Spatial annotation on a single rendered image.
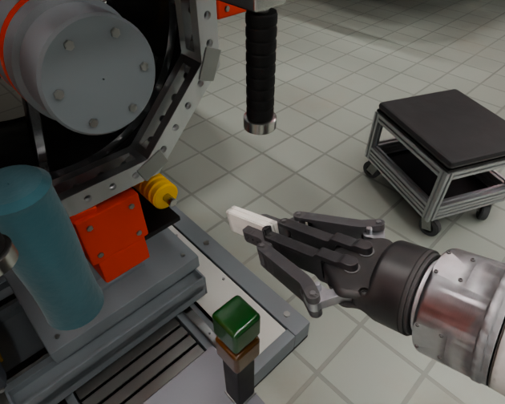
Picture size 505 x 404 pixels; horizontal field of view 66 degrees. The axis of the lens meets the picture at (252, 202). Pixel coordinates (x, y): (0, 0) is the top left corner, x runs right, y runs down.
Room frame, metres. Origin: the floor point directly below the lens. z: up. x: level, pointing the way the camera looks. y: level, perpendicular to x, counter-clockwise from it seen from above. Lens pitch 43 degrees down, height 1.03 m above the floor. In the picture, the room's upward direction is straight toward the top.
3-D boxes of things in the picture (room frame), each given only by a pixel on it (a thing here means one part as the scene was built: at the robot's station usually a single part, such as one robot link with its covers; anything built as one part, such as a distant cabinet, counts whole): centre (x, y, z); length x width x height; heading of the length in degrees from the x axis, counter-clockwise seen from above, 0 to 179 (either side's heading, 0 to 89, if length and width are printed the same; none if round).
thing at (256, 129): (0.46, -0.01, 0.83); 0.04 x 0.04 x 0.16
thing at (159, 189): (0.67, 0.26, 0.51); 0.29 x 0.06 x 0.06; 43
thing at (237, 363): (0.22, 0.02, 0.59); 0.04 x 0.04 x 0.04; 43
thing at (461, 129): (1.16, -0.69, 0.17); 0.43 x 0.36 x 0.34; 19
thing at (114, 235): (0.54, 0.30, 0.48); 0.16 x 0.12 x 0.17; 43
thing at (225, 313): (0.22, 0.02, 0.64); 0.04 x 0.04 x 0.04; 43
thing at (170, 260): (0.64, 0.39, 0.32); 0.40 x 0.30 x 0.28; 133
